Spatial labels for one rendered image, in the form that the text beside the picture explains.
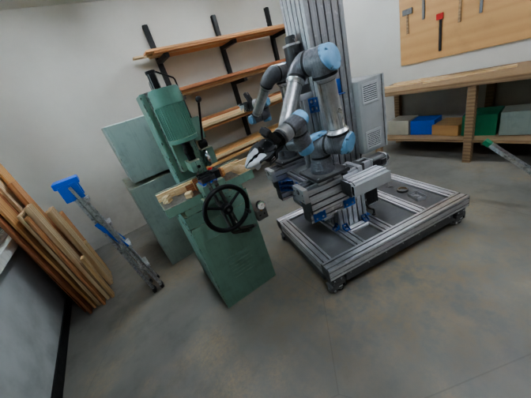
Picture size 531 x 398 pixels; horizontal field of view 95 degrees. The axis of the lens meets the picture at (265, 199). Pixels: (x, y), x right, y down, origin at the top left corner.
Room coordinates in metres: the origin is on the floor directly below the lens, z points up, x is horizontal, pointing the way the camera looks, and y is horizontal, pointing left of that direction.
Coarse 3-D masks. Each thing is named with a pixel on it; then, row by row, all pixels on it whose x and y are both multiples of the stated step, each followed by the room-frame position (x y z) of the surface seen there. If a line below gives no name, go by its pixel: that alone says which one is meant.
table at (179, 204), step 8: (224, 176) 1.58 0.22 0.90; (232, 176) 1.53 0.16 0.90; (240, 176) 1.52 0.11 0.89; (248, 176) 1.54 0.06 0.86; (232, 192) 1.38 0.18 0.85; (176, 200) 1.41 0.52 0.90; (184, 200) 1.37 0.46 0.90; (192, 200) 1.37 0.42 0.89; (200, 200) 1.39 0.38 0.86; (168, 208) 1.31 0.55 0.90; (176, 208) 1.33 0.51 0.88; (184, 208) 1.34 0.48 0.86; (168, 216) 1.30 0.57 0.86
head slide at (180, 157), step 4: (156, 116) 1.67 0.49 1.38; (160, 124) 1.66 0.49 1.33; (192, 140) 1.68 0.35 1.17; (192, 144) 1.68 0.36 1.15; (172, 148) 1.64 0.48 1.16; (176, 148) 1.63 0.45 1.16; (180, 148) 1.64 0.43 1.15; (176, 152) 1.63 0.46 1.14; (180, 152) 1.64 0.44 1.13; (196, 152) 1.68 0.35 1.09; (176, 156) 1.63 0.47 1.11; (180, 156) 1.63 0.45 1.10; (184, 156) 1.64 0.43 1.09; (196, 156) 1.67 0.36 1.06; (176, 160) 1.69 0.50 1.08; (180, 160) 1.63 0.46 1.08; (184, 160) 1.64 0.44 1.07; (180, 164) 1.62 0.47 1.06; (184, 164) 1.63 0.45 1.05; (180, 168) 1.68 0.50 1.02; (184, 168) 1.63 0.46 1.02
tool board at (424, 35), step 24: (408, 0) 3.38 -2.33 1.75; (432, 0) 3.15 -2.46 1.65; (456, 0) 2.95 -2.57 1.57; (480, 0) 2.75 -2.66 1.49; (504, 0) 2.60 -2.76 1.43; (528, 0) 2.45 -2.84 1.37; (408, 24) 3.36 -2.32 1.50; (432, 24) 3.14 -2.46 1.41; (456, 24) 2.94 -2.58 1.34; (480, 24) 2.75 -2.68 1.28; (504, 24) 2.58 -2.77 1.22; (528, 24) 2.43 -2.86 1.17; (408, 48) 3.38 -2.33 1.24; (432, 48) 3.14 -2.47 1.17; (456, 48) 2.92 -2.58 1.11; (480, 48) 2.73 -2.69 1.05
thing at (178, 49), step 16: (144, 32) 3.90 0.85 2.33; (240, 32) 3.98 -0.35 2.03; (256, 32) 4.12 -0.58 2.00; (272, 32) 4.55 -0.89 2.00; (160, 48) 3.43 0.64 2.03; (176, 48) 3.53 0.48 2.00; (192, 48) 3.82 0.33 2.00; (208, 48) 4.18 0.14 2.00; (224, 48) 4.27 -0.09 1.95; (160, 64) 3.86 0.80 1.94; (272, 64) 4.16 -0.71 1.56; (208, 80) 3.63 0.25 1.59; (224, 80) 3.80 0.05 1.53; (240, 80) 4.11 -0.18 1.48; (272, 96) 4.17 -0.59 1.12; (224, 112) 3.74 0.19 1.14; (240, 112) 3.75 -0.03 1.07; (208, 128) 3.54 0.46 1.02; (272, 128) 4.26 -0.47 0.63; (240, 144) 3.81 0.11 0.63; (224, 160) 3.58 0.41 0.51
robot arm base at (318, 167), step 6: (330, 156) 1.34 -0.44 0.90; (312, 162) 1.36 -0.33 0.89; (318, 162) 1.33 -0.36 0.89; (324, 162) 1.32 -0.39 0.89; (330, 162) 1.32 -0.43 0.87; (312, 168) 1.36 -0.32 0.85; (318, 168) 1.33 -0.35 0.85; (324, 168) 1.31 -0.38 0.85; (330, 168) 1.31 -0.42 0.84; (312, 174) 1.36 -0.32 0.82; (318, 174) 1.32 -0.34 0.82; (324, 174) 1.30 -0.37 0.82
